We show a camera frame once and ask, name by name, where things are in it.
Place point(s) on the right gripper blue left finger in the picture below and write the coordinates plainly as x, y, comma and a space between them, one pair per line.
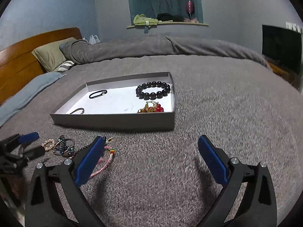
43, 206

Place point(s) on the olive green pillow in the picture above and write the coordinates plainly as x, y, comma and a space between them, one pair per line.
50, 55

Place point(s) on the wooden window sill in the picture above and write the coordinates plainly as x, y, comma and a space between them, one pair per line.
169, 23

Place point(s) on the white plastic bag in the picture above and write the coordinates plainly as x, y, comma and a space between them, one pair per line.
94, 39

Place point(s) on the red bead gold chain jewelry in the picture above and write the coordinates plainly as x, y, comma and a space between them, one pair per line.
151, 107

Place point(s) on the green folded cloth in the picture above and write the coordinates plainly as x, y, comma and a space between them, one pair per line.
142, 20

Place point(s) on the grey bed cover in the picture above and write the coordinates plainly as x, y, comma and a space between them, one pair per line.
160, 179

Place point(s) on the wooden tv stand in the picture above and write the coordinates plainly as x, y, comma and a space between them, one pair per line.
288, 76

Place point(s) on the light blue blanket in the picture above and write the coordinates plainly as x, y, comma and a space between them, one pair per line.
14, 104

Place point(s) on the black cloth on sill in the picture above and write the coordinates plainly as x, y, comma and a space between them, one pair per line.
165, 17

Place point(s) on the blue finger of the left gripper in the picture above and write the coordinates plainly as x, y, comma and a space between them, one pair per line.
28, 138
34, 153

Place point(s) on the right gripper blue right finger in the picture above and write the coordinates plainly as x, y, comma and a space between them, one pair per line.
258, 205

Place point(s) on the grey duvet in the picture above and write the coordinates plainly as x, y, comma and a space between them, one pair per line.
82, 52

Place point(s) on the pink balloon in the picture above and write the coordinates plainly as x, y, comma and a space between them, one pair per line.
190, 8

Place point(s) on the wooden headboard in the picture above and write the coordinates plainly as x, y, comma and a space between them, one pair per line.
18, 64

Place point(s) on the black television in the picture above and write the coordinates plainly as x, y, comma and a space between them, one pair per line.
283, 46

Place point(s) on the striped pillow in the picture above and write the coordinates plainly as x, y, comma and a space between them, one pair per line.
65, 66

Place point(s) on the white wall hook rack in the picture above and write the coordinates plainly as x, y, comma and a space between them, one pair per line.
294, 27

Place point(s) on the pink item on sill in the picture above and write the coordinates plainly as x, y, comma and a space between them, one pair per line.
194, 21

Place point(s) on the grey cardboard tray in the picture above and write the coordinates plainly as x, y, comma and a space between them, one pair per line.
112, 104

